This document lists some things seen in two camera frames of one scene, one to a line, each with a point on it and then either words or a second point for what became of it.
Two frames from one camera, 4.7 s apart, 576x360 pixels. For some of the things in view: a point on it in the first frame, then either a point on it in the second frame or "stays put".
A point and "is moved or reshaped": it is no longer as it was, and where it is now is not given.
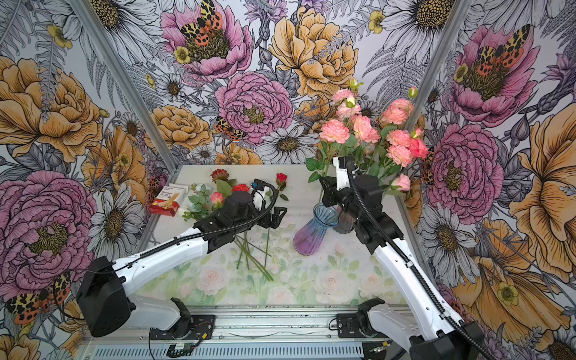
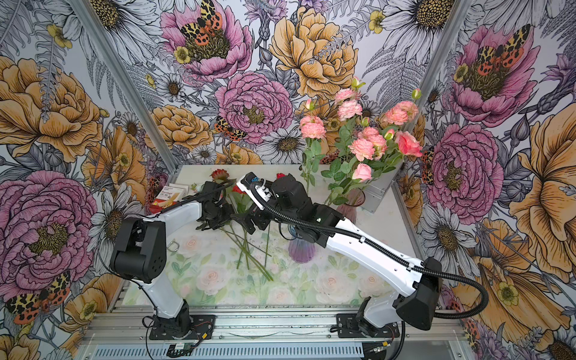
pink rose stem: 400,110 is moved or reshaped
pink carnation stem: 340,139 → 312,128
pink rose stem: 402,182 is moved or reshaped
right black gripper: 329,192 → 246,218
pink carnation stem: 347,100 stays put
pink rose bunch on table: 245,247 stays put
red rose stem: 241,187 stays put
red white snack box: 168,201 stays put
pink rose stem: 403,137 → 379,141
